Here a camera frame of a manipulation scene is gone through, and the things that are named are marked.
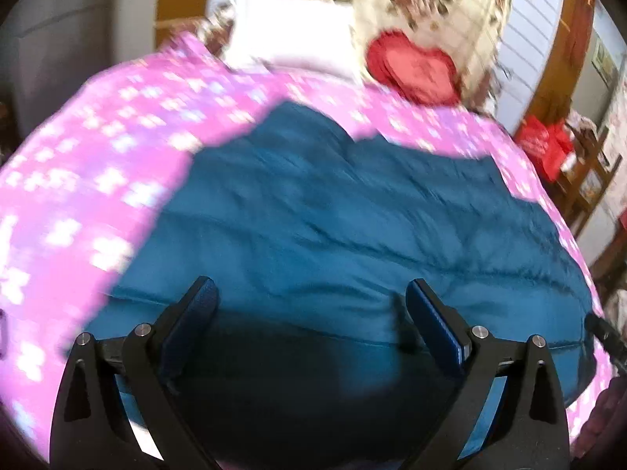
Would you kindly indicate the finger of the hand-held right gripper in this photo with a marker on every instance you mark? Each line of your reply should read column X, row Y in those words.
column 605, row 335

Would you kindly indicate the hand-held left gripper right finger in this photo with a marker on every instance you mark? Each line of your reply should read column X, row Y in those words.
column 436, row 323

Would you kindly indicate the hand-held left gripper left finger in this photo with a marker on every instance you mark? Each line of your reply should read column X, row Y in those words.
column 188, row 323

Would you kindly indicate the teal puffer jacket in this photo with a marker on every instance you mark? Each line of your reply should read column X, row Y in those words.
column 318, row 215

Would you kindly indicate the wooden chair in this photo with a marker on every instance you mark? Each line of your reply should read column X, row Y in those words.
column 588, row 181

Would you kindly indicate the pink floral bedsheet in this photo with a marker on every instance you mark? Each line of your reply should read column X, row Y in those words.
column 98, row 156

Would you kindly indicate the red shopping bag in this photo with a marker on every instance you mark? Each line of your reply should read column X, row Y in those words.
column 543, row 144

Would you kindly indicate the red heart cushion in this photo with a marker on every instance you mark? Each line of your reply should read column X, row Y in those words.
column 416, row 68

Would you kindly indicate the wooden white-panel headboard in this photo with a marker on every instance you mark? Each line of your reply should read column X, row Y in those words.
column 534, row 34

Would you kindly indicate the white pillow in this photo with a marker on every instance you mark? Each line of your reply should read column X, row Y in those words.
column 294, row 29

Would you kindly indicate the grey wardrobe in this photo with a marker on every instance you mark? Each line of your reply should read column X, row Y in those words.
column 73, row 19

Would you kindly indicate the framed wall picture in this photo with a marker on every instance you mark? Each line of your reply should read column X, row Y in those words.
column 602, row 61

